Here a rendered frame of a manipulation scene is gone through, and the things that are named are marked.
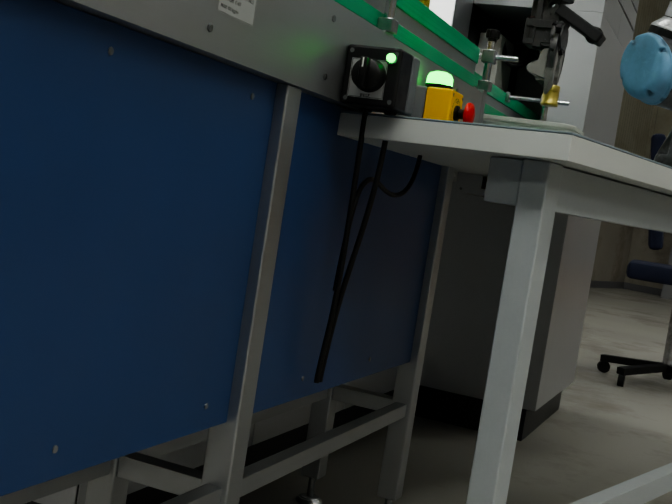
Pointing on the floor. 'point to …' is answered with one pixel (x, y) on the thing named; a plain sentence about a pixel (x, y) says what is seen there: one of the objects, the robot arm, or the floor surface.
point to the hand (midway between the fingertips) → (551, 89)
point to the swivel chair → (642, 270)
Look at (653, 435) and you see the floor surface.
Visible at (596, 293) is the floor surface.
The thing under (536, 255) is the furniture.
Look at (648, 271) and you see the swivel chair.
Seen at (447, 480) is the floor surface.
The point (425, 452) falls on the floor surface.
